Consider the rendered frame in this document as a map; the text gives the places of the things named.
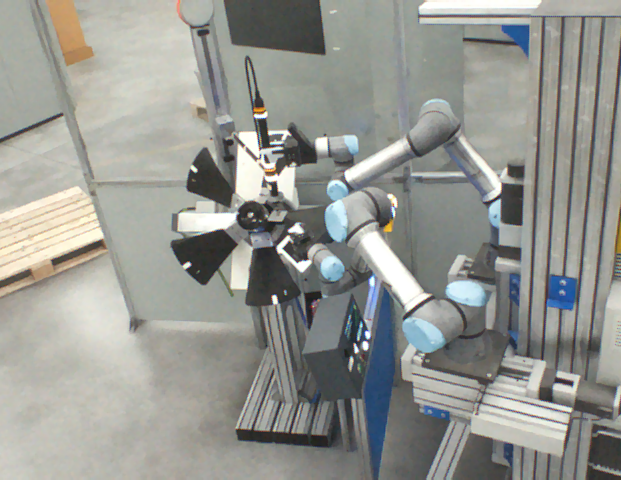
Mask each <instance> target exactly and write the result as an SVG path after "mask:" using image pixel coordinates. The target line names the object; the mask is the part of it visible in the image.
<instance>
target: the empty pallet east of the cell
mask: <svg viewBox="0 0 621 480"><path fill-rule="evenodd" d="M98 240H100V241H101V244H102V246H100V247H99V248H97V249H94V250H92V251H89V252H87V253H85V254H82V255H80V256H77V257H75V258H72V259H70V260H68V261H65V262H63V263H60V264H58V265H55V266H53V264H52V262H51V259H53V258H56V257H59V256H61V255H64V254H66V253H69V252H71V251H73V250H76V249H78V248H81V247H83V246H86V245H88V244H91V243H93V242H96V241H98ZM105 253H108V249H107V246H106V243H105V240H104V237H103V234H102V231H101V228H100V225H99V222H98V219H97V216H96V212H95V209H94V206H93V203H92V200H91V198H89V197H88V196H87V195H86V194H85V193H83V191H82V190H81V189H80V188H79V187H78V186H77V187H74V188H71V189H68V190H65V191H62V192H60V193H57V194H54V195H51V196H49V197H46V198H43V199H40V200H37V201H35V202H32V203H29V204H27V205H24V206H21V207H18V208H16V209H13V211H10V212H7V213H4V214H2V215H0V280H2V279H5V278H7V277H10V276H12V275H14V274H17V273H19V272H22V271H24V270H27V269H30V271H31V275H30V276H29V277H26V278H24V279H21V280H19V281H17V282H14V283H12V284H9V285H7V286H5V287H2V288H0V298H2V297H5V296H7V295H10V293H12V292H14V291H17V290H19V289H21V288H22V287H25V286H27V285H29V284H32V283H34V282H37V281H39V280H42V279H44V278H47V277H49V276H52V275H55V274H57V273H60V272H62V271H65V270H67V269H70V268H72V267H74V266H77V265H79V264H81V263H84V262H86V261H89V260H91V259H93V258H96V257H98V256H100V255H102V254H105Z"/></svg>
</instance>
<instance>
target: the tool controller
mask: <svg viewBox="0 0 621 480"><path fill-rule="evenodd" d="M366 330H367V331H368V332H369V333H370V331H369V329H368V327H367V324H366V322H365V320H364V317H363V315H362V313H361V311H360V308H359V306H358V304H356V302H355V299H354V297H353V295H352V293H346V294H341V295H336V296H331V297H326V298H321V299H320V301H319V304H318V307H317V310H316V313H315V316H314V320H313V323H312V326H311V329H310V332H309V335H308V339H307V342H306V345H305V348H304V352H303V356H304V358H305V360H306V362H307V364H308V366H309V368H310V370H311V372H312V374H313V376H314V378H315V380H316V382H317V384H318V386H319V388H320V390H321V392H322V394H323V396H324V398H325V400H326V401H332V400H339V399H346V398H353V397H360V396H361V393H362V388H363V383H364V378H365V373H366V368H367V363H368V358H369V354H370V349H371V344H372V336H371V333H370V337H369V340H367V338H366V334H365V331H366ZM353 337H354V339H355V341H356V343H357V345H359V348H360V354H359V358H357V360H356V358H355V356H354V354H353V351H352V349H351V346H352V342H353ZM363 342H366V343H367V344H368V348H367V350H366V351H365V350H364V348H363ZM361 353H364V354H365V356H366V359H365V361H364V362H363V361H362V360H361ZM359 364H361V365H362V366H363V371H362V373H360V372H358V370H357V365H359Z"/></svg>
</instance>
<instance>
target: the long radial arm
mask: <svg viewBox="0 0 621 480"><path fill-rule="evenodd" d="M235 221H236V213H179V225H178V231H179V232H182V233H185V234H188V235H197V234H200V233H204V232H208V231H212V230H213V231H215V230H219V229H224V228H225V227H227V226H229V225H230V224H232V223H233V222H235Z"/></svg>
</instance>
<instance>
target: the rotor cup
mask: <svg viewBox="0 0 621 480"><path fill-rule="evenodd" d="M273 210H274V209H273V207H272V206H270V205H269V204H267V203H266V204H263V203H259V202H258V201H255V200H248V201H245V202H243V203H242V204H241V205H240V206H239V207H238V209H237V212H236V220H237V223H238V225H239V226H240V227H241V228H242V229H244V230H246V231H247V232H248V233H249V235H250V234H253V233H262V232H269V234H271V233H272V232H273V231H274V229H275V227H276V225H268V222H269V221H268V217H269V215H270V214H271V212H272V211H273ZM249 212H252V213H253V216H252V217H248V213H249ZM265 214H266V215H268V217H266V216H265ZM254 230H256V231H258V232H255V231H254Z"/></svg>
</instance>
